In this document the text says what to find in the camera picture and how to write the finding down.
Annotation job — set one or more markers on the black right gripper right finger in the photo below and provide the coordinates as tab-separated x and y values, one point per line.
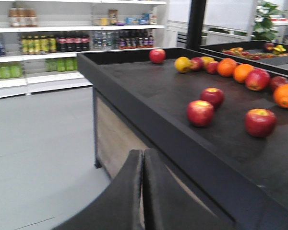
167	206

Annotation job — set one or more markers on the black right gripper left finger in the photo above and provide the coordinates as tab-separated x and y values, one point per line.
118	206

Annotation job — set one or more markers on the black wooden display stand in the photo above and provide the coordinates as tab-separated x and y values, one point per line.
244	177

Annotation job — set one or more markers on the yellow apple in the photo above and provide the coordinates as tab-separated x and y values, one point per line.
183	64

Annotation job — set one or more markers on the red apple far corner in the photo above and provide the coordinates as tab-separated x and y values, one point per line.
157	56

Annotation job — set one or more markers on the orange left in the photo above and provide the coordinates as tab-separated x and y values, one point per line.
226	67

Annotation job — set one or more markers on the orange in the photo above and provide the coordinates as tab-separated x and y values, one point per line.
241	72
280	96
226	67

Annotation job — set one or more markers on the large red apple row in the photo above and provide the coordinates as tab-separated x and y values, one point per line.
257	80

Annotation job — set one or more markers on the orange right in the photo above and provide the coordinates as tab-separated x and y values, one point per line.
280	96

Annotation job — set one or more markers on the green bottle row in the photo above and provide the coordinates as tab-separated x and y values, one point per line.
10	70

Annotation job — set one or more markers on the white store shelf unit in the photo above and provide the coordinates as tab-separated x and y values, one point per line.
46	36

